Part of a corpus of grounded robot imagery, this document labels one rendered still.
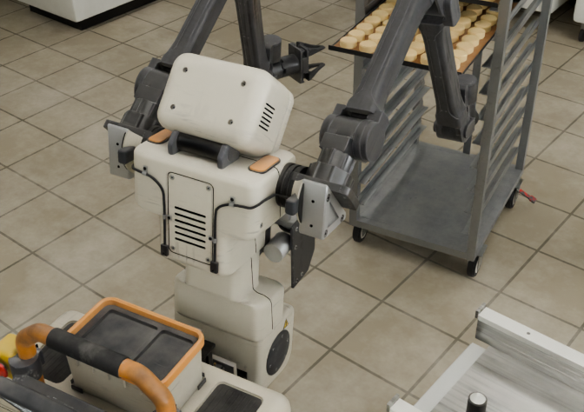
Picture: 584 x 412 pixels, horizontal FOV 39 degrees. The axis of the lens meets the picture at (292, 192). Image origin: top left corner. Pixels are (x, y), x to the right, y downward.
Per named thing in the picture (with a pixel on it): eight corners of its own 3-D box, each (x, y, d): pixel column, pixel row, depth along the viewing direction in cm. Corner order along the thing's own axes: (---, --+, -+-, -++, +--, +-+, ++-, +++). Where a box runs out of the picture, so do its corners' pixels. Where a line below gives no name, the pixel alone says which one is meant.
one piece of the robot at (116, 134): (129, 181, 168) (126, 129, 163) (109, 175, 170) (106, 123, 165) (158, 162, 176) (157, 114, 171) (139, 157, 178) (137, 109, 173)
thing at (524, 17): (490, 69, 250) (492, 59, 248) (481, 67, 251) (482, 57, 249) (544, -3, 296) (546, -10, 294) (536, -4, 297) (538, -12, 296)
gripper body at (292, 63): (306, 49, 228) (283, 56, 225) (306, 83, 234) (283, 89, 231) (294, 41, 233) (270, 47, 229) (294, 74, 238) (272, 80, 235)
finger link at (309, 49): (331, 43, 232) (302, 51, 228) (330, 67, 236) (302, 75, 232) (317, 35, 236) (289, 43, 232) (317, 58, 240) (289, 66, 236)
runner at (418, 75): (367, 141, 286) (367, 133, 284) (359, 139, 287) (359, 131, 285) (432, 67, 332) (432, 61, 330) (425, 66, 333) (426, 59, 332)
